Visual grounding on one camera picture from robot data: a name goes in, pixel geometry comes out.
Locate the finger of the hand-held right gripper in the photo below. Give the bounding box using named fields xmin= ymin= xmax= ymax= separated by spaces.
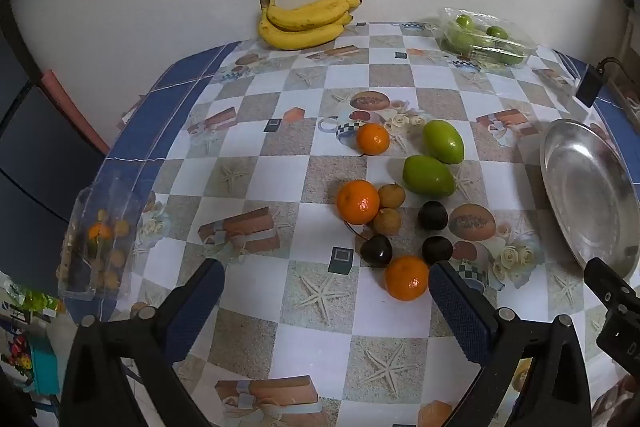
xmin=584 ymin=257 xmax=637 ymax=309

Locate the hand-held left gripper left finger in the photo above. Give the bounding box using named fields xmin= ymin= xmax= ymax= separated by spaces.
xmin=59 ymin=258 xmax=227 ymax=427

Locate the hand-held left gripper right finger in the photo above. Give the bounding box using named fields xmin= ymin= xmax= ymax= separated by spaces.
xmin=427 ymin=261 xmax=593 ymax=427

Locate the orange tangerine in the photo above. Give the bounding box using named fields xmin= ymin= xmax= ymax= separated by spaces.
xmin=356 ymin=123 xmax=391 ymax=156
xmin=336 ymin=179 xmax=381 ymax=226
xmin=384 ymin=255 xmax=431 ymax=302

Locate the round steel plate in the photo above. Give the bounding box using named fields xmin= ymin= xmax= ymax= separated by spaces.
xmin=539 ymin=118 xmax=640 ymax=279

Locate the dark cherry with stem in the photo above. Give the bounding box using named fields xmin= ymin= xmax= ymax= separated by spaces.
xmin=344 ymin=221 xmax=394 ymax=267

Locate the brown longan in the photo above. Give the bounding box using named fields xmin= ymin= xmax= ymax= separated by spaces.
xmin=377 ymin=183 xmax=407 ymax=210
xmin=372 ymin=208 xmax=402 ymax=237

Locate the green mango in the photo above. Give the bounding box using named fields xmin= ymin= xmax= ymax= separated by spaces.
xmin=402 ymin=155 xmax=456 ymax=196
xmin=423 ymin=119 xmax=465 ymax=165

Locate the pile of small green fruits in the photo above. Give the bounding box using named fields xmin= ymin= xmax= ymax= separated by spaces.
xmin=447 ymin=13 xmax=526 ymax=65

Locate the clear plastic bag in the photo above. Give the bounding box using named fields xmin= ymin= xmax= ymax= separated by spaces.
xmin=56 ymin=177 xmax=156 ymax=300

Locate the bright green plastic item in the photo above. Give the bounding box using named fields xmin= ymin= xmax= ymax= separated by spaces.
xmin=5 ymin=282 xmax=66 ymax=315

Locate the teal box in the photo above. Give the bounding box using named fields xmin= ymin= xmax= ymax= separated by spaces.
xmin=27 ymin=337 xmax=63 ymax=395

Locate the black power adapter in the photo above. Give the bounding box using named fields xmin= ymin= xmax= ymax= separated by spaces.
xmin=576 ymin=64 xmax=602 ymax=106

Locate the clear plastic clamshell box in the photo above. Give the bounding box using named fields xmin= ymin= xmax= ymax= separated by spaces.
xmin=439 ymin=7 xmax=538 ymax=68

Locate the yellow banana bunch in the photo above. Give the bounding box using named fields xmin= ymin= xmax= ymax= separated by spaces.
xmin=258 ymin=0 xmax=363 ymax=52

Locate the black cable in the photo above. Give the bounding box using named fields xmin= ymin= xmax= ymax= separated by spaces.
xmin=596 ymin=57 xmax=640 ymax=80

